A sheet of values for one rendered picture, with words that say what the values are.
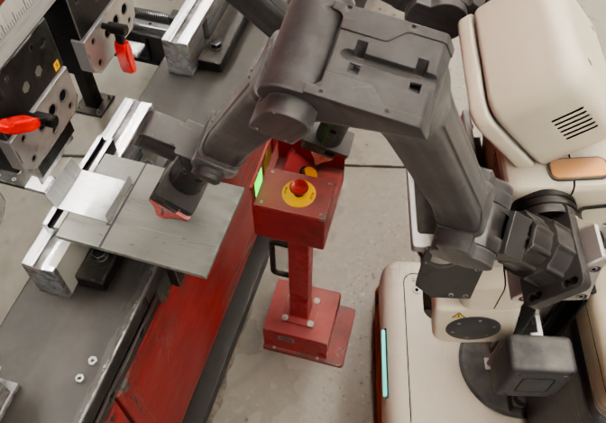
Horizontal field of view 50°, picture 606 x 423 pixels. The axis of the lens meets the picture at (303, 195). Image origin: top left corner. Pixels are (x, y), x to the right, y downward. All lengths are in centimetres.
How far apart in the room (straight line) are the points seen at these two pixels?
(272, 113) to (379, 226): 182
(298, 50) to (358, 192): 189
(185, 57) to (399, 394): 97
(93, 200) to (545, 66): 74
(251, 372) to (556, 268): 133
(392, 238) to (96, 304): 129
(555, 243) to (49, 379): 80
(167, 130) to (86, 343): 44
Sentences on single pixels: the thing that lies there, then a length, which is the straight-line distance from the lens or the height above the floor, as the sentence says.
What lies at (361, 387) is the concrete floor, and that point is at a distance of 202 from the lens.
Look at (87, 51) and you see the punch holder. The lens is 105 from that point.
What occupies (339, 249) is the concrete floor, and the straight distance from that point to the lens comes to 222.
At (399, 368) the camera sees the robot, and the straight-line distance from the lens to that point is 176.
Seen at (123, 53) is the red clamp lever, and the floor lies 120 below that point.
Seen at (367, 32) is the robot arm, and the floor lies 159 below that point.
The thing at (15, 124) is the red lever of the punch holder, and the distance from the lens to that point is 87.
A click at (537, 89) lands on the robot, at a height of 136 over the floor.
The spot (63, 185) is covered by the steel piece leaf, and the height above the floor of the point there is 102.
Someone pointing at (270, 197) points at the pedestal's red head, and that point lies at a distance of 138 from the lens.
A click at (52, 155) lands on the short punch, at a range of 109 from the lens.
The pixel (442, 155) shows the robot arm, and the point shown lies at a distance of 56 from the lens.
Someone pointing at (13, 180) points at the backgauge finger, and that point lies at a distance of 123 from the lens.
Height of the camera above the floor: 190
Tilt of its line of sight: 55 degrees down
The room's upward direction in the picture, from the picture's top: straight up
